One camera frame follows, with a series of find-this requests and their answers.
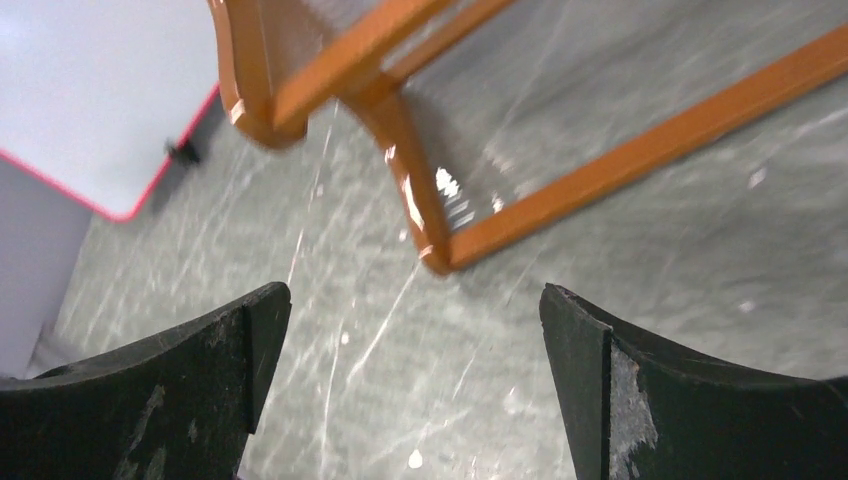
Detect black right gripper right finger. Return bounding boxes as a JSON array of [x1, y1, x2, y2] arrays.
[[539, 284, 847, 479]]

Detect pink-framed whiteboard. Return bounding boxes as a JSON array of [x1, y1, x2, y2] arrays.
[[1, 1, 218, 222]]

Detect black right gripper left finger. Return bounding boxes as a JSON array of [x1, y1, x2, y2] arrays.
[[1, 282, 291, 479]]

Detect orange wooden rack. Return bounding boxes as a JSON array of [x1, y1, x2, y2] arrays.
[[208, 1, 847, 275]]

